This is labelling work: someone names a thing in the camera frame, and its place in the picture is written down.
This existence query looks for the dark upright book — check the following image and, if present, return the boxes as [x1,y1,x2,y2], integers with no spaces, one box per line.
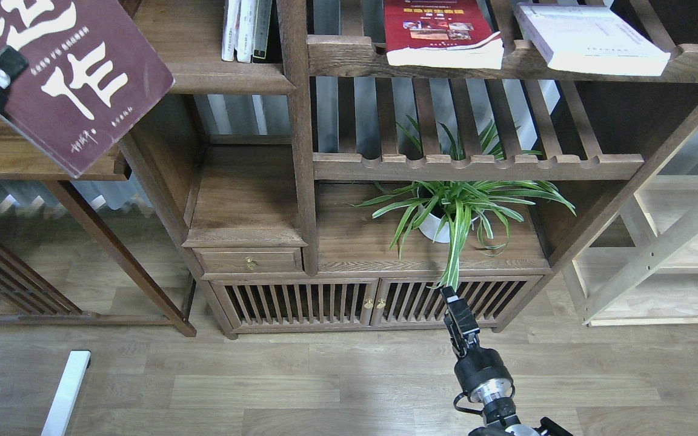
[252,0,274,63]

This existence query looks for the dark wooden bookshelf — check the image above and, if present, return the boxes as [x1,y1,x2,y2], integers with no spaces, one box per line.
[121,1,698,339]

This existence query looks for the maroon book white characters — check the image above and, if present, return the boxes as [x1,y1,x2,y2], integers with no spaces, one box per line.
[0,1,174,177]

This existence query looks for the red book on shelf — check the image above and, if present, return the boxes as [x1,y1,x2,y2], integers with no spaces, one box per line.
[384,1,504,70]

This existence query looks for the dark wooden side table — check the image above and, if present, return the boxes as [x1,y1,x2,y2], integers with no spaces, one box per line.
[0,121,196,337]

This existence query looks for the white post on floor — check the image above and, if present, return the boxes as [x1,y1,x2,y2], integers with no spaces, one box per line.
[41,349,91,435]

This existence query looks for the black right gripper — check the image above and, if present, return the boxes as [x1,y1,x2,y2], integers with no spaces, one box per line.
[440,286,515,405]

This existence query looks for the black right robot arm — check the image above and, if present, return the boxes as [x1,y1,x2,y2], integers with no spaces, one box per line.
[438,286,570,435]

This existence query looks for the white plant pot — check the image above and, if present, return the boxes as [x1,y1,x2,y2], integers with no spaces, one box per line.
[416,204,479,243]

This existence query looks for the green spider plant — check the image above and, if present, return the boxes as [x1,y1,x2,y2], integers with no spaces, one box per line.
[349,115,577,312]

